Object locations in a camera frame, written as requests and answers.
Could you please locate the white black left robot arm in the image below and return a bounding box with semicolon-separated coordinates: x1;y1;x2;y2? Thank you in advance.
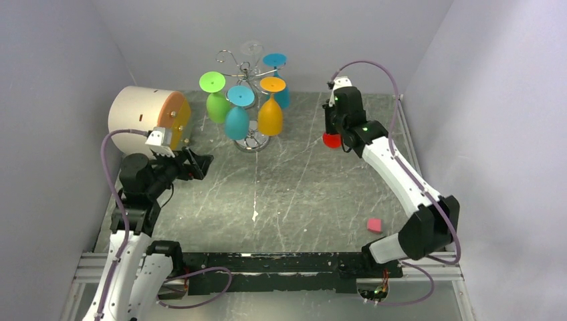
83;147;214;320

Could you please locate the pink foam cube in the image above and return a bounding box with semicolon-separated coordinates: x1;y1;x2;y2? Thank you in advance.
366;218;382;233

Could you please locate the chrome wire wine glass rack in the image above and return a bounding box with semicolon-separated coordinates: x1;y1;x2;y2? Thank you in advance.
215;43;270;153

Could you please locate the light blue plastic goblet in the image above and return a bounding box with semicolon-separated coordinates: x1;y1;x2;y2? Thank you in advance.
225;85;255;140

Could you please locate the clear wine glass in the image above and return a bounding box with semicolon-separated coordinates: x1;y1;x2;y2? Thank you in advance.
240;39;264;85

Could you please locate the blue plastic wine glass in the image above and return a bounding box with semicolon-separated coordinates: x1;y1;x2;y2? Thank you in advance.
262;53;290;110

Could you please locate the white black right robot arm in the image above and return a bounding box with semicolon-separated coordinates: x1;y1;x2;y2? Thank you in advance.
323;86;460;277

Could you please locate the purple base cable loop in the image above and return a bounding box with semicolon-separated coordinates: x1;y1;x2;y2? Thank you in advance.
157;266;233;310

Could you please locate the red plastic wine glass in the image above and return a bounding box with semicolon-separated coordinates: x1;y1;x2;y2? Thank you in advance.
322;132;342;149

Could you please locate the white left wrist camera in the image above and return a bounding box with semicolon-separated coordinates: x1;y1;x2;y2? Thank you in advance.
145;126;175;158

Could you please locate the aluminium extrusion rail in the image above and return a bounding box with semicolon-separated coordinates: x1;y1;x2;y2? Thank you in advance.
73;252;154;284

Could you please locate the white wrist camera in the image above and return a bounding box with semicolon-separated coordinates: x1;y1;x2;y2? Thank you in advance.
145;126;175;158
327;76;352;107

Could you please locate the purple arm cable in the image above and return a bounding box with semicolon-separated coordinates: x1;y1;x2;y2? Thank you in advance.
330;60;463;306
90;129;152;321

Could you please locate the orange plastic wine glass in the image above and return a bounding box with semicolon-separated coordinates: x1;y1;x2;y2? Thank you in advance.
257;76;286;136

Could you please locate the round cream drawer box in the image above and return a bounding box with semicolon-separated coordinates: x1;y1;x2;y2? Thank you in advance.
108;86;191;151

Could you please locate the green plastic wine glass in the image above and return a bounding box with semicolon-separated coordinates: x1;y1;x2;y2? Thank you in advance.
199;71;231;124

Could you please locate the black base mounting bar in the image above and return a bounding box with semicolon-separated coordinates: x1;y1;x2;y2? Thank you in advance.
173;252;403;296

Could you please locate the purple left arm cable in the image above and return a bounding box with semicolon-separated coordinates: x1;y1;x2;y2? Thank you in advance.
90;129;152;321

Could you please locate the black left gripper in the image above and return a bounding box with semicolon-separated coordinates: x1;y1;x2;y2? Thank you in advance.
145;145;213;199

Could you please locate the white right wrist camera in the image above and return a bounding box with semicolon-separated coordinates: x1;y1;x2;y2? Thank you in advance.
327;76;352;107

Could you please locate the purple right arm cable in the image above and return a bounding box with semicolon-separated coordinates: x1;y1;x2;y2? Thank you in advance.
330;60;463;306

